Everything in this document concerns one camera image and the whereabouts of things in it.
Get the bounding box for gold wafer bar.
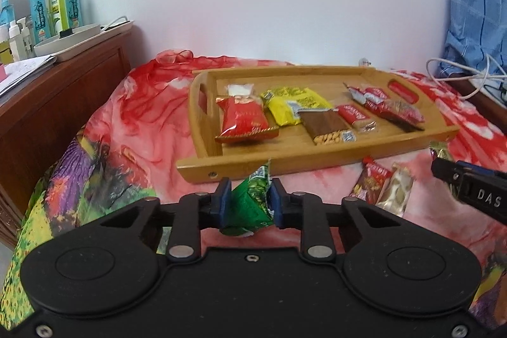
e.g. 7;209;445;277
430;141;455;162

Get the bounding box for white cable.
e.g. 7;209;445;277
425;53;507;101

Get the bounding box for pink patterned cake packet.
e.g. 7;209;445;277
377;99;425;132

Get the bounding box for colourful floral bed cloth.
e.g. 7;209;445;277
1;50;506;329

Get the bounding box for green spray bottle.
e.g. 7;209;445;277
50;0;70;35

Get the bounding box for papers on cabinet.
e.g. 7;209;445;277
1;55;57;96

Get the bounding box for clear beige nougat packet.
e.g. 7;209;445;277
376;163;414;217

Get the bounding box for teal spray bottle left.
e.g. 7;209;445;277
29;0;51;44

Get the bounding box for wooden serving tray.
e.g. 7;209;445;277
177;66;458;183

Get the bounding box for green snack packet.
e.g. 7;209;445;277
220;162;273;237

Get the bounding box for clear white marshmallow packet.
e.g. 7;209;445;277
226;84;254;97

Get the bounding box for red Biscoff biscuit packet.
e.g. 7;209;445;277
336;104;376;133

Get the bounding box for long red stick packet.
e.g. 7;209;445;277
344;83;389;115

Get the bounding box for small white bottle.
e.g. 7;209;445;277
9;21;28;62

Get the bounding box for red peanut snack bag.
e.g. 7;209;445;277
215;95;279;144

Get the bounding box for dark red chocolate bar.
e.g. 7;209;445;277
350;157;393;205

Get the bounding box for teal spray bottle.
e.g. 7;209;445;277
29;0;51;44
65;0;82;28

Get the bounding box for brown almond chocolate packet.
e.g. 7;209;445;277
298;110;356;146

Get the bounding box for yellow snack bag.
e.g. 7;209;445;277
260;86;333;127

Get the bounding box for brown wooden cabinet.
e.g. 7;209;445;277
1;31;131;249

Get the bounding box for teal spray bottle right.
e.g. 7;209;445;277
65;0;82;28

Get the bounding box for white power strip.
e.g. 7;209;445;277
53;16;134;63

